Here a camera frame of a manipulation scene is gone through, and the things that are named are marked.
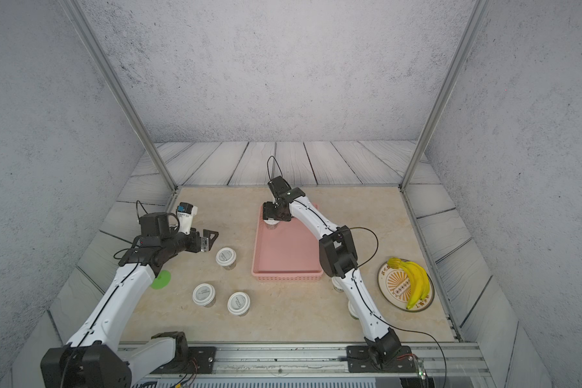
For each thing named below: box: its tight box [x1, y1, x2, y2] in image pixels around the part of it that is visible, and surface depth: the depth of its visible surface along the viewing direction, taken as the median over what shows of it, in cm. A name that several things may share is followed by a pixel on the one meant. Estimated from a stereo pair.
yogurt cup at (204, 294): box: [192, 282, 216, 307], surface depth 82 cm
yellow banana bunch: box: [387, 257, 431, 310], surface depth 87 cm
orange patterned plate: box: [377, 262, 435, 313], surface depth 88 cm
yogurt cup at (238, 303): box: [227, 291, 251, 317], surface depth 80 cm
